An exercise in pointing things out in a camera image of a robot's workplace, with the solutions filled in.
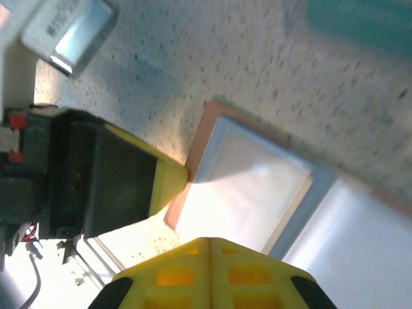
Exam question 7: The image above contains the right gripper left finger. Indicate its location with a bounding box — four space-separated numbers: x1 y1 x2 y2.
88 237 212 309

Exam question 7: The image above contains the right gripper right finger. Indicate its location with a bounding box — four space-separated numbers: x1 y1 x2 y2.
211 237 337 309

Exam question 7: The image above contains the brown card holder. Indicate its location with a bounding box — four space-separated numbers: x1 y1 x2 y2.
163 98 412 309

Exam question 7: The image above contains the teal card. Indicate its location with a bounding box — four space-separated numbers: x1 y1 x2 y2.
304 0 412 61

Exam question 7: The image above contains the thin black left gripper wire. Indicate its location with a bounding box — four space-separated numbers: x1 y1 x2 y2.
17 252 42 309

